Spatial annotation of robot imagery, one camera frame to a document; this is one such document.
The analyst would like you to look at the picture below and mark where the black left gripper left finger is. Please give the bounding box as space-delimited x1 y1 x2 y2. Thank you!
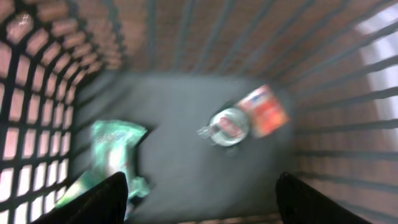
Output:
33 172 128 224

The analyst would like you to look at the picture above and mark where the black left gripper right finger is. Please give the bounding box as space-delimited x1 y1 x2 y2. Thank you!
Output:
275 172 370 224

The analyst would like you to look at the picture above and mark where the green wet wipes pack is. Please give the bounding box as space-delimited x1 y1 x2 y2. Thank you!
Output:
55 120 149 221

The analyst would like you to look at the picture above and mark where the orange small carton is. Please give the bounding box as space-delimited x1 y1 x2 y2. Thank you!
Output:
236 85 290 138

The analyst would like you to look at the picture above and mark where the black round-label packet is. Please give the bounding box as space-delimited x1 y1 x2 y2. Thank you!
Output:
197 107 251 147

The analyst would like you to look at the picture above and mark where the grey plastic basket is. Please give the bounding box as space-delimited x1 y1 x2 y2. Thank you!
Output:
1 0 397 223

